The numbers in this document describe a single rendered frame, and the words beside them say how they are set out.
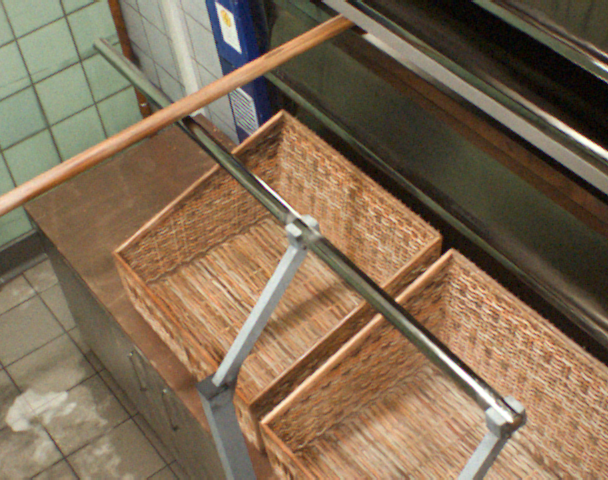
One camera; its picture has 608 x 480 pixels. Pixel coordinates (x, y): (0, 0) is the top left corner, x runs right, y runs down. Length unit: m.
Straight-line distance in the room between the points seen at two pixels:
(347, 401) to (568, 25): 0.93
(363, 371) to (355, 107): 0.52
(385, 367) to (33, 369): 1.40
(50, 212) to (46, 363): 0.61
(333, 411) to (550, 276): 0.52
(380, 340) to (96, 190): 1.01
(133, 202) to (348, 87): 0.76
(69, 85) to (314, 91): 1.19
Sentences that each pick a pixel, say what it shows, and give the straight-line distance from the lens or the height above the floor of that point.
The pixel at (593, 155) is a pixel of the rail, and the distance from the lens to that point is 1.57.
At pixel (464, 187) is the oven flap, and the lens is 2.18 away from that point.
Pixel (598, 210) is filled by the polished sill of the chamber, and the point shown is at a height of 1.16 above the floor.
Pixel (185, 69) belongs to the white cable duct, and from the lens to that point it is 3.17.
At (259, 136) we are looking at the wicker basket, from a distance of 2.65.
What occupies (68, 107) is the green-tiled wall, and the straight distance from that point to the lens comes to 3.58.
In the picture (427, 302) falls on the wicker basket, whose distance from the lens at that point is 2.31.
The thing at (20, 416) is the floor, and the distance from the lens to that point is 3.38.
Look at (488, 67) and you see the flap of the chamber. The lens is 1.76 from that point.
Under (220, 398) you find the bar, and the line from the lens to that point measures 2.00.
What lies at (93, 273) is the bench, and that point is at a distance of 2.80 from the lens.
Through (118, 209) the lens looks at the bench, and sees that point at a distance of 2.95.
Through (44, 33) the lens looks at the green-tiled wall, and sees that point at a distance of 3.44.
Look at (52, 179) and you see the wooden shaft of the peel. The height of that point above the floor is 1.20.
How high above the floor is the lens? 2.45
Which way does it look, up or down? 43 degrees down
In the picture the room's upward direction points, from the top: 12 degrees counter-clockwise
